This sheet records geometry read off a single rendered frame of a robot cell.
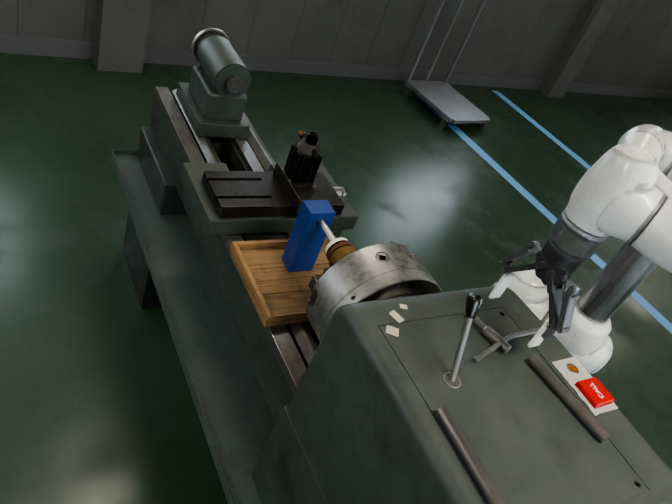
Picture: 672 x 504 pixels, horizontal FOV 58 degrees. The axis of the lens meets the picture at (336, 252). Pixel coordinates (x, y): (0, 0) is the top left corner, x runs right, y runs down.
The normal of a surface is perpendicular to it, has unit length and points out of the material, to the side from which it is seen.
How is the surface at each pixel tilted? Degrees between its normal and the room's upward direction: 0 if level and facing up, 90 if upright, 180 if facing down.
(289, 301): 0
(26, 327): 0
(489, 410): 0
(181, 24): 90
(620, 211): 88
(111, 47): 90
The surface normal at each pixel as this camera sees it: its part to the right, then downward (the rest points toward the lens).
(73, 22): 0.49, 0.67
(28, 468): 0.32, -0.73
